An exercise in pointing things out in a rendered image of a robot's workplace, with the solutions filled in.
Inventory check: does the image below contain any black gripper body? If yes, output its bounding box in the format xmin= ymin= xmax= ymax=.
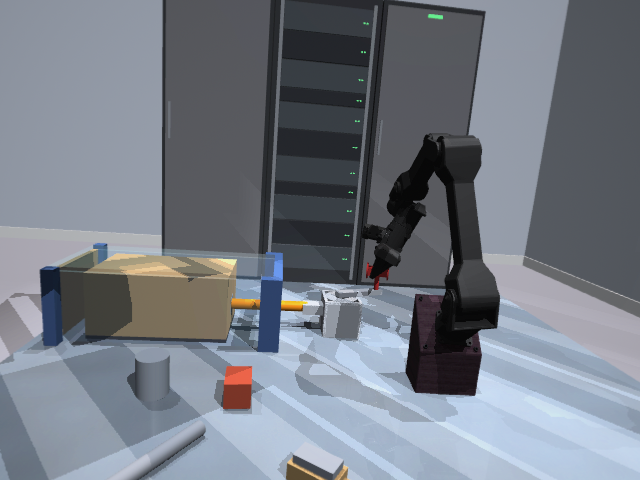
xmin=374 ymin=220 xmax=413 ymax=267

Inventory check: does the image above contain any grey cylinder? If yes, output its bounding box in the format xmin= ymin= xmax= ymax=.
xmin=135 ymin=348 xmax=170 ymax=402

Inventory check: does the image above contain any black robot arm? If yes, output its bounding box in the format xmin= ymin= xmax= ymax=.
xmin=387 ymin=133 xmax=500 ymax=346

